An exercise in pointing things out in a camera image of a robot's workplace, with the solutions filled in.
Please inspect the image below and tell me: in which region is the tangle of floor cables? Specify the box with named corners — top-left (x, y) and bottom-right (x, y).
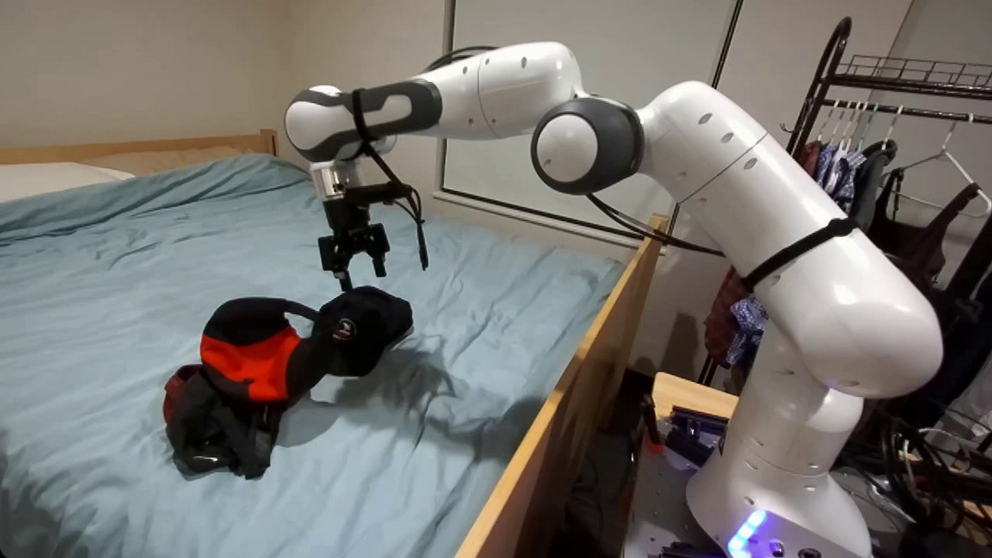
top-left (851, 412), bottom-right (992, 558)

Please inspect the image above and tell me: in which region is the small wooden stool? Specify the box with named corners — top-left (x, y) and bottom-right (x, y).
top-left (649, 370), bottom-right (745, 428)

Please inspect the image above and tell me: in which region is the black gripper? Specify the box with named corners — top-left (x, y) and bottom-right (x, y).
top-left (313, 190), bottom-right (394, 299)

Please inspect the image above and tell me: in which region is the dark red hanging garment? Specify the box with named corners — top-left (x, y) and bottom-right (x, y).
top-left (702, 264), bottom-right (756, 367)

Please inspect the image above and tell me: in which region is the white pillow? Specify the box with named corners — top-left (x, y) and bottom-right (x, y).
top-left (0, 158), bottom-right (138, 208)

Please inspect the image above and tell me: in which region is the wooden bed frame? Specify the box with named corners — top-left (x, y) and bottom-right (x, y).
top-left (0, 127), bottom-right (677, 558)

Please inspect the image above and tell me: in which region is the black metal clothes rack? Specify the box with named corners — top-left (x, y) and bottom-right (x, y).
top-left (697, 13), bottom-right (992, 489)

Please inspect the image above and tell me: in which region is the black and red cap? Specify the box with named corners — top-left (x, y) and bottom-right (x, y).
top-left (199, 286), bottom-right (419, 410)

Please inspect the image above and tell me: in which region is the framed white wall panel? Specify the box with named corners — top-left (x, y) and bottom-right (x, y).
top-left (437, 0), bottom-right (750, 242)

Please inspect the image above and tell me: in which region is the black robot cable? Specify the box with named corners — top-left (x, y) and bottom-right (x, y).
top-left (343, 87), bottom-right (861, 296)

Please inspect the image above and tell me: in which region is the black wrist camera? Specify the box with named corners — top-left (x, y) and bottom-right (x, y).
top-left (349, 179), bottom-right (421, 211)

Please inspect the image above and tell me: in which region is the blue hanging garment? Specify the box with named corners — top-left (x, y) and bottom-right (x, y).
top-left (722, 292), bottom-right (775, 371)

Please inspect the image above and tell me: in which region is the light blue bed sheet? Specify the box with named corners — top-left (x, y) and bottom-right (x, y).
top-left (0, 153), bottom-right (626, 558)

